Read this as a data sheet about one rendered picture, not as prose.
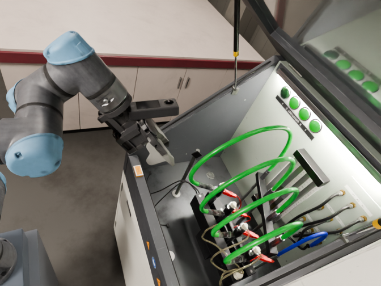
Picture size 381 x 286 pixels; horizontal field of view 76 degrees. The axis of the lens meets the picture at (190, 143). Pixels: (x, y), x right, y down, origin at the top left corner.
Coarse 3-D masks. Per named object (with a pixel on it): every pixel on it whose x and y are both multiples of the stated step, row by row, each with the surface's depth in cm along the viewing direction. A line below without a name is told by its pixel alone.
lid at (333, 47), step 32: (256, 0) 67; (288, 0) 43; (320, 0) 32; (352, 0) 25; (288, 32) 63; (320, 32) 41; (352, 32) 31; (320, 64) 59; (352, 64) 40; (352, 96) 56
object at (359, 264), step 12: (360, 252) 55; (372, 252) 52; (336, 264) 58; (348, 264) 56; (360, 264) 54; (372, 264) 52; (312, 276) 62; (324, 276) 60; (336, 276) 58; (348, 276) 56; (360, 276) 54; (372, 276) 52
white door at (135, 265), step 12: (120, 204) 136; (132, 204) 109; (120, 216) 140; (132, 216) 112; (120, 228) 145; (132, 228) 114; (120, 240) 149; (132, 240) 117; (120, 252) 155; (132, 252) 121; (144, 252) 99; (132, 264) 124; (144, 264) 101; (132, 276) 128; (144, 276) 103
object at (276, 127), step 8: (264, 128) 67; (272, 128) 68; (280, 128) 70; (288, 128) 72; (240, 136) 66; (248, 136) 66; (288, 136) 78; (224, 144) 66; (232, 144) 66; (288, 144) 81; (216, 152) 66; (200, 160) 68; (192, 168) 70; (272, 168) 93; (192, 176) 72
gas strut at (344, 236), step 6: (372, 222) 51; (378, 222) 50; (366, 228) 54; (372, 228) 53; (378, 228) 50; (342, 234) 65; (348, 234) 62; (354, 234) 60; (342, 240) 64; (348, 240) 64
